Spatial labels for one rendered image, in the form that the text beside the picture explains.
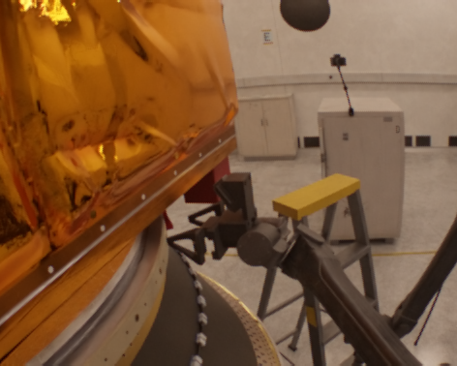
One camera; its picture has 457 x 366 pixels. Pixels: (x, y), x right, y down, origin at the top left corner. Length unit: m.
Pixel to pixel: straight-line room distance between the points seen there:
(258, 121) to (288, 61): 1.47
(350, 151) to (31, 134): 3.35
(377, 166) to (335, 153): 0.47
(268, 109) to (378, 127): 3.91
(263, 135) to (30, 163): 6.89
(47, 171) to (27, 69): 0.15
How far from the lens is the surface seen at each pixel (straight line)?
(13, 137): 0.50
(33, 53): 0.52
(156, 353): 0.72
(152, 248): 0.79
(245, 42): 7.77
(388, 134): 3.63
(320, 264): 0.57
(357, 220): 1.65
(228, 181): 0.60
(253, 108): 7.23
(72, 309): 0.58
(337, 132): 3.59
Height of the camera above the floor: 2.07
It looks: 19 degrees down
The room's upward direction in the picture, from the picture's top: 8 degrees counter-clockwise
